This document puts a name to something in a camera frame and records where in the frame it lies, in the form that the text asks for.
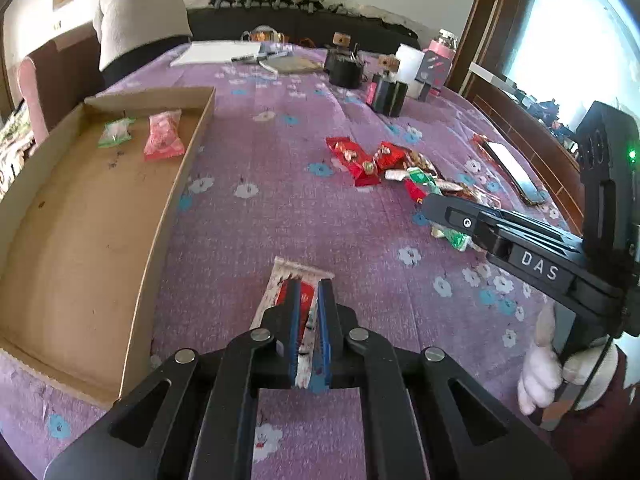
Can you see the shallow cardboard box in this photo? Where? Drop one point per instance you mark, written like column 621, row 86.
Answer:
column 75, row 235

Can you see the pink candy packet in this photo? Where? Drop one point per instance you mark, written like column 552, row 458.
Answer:
column 164, row 135

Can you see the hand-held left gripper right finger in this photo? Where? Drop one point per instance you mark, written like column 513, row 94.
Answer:
column 324, row 310

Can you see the clear glass pot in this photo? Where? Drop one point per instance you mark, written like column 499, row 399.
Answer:
column 262, row 35

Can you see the white red snack packet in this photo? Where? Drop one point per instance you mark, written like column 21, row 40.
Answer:
column 300, row 271

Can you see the grey pink box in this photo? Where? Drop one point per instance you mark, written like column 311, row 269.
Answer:
column 434, row 75

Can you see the person's right hand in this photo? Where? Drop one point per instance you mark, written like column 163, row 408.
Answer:
column 542, row 375

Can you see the black marker pen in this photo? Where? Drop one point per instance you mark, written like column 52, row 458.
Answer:
column 249, row 58

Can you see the white cylindrical container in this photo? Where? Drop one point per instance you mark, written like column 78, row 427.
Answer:
column 412, row 65

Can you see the pink upholstered chair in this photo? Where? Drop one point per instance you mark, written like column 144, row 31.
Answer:
column 35, row 90

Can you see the brown notebook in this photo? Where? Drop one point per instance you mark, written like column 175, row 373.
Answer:
column 295, row 65

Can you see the floral patterned cloth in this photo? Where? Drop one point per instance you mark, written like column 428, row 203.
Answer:
column 12, row 150

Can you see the black box pink label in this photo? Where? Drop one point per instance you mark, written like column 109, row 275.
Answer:
column 382, row 92

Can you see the pink bottle metal cap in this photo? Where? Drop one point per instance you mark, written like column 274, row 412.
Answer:
column 445, row 42

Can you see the plain black box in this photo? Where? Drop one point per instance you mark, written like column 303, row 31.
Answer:
column 400, row 97

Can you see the person's right forearm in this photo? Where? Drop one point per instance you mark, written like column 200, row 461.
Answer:
column 615, row 430

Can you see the wooden framed window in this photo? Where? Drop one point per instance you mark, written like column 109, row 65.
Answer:
column 560, row 20

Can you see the white paper pad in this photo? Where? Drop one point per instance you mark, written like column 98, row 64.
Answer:
column 215, row 52

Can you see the smartphone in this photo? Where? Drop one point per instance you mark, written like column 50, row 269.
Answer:
column 510, row 165

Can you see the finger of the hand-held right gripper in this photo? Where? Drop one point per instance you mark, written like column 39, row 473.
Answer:
column 450, row 212

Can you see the pile of assorted snack wrappers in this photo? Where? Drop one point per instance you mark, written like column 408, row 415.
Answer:
column 390, row 157

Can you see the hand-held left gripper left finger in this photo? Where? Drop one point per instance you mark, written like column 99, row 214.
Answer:
column 295, row 305

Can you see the purple floral tablecloth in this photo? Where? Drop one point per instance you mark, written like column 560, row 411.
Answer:
column 300, row 210

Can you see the green clear candy packet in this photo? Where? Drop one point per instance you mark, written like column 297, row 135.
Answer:
column 116, row 132

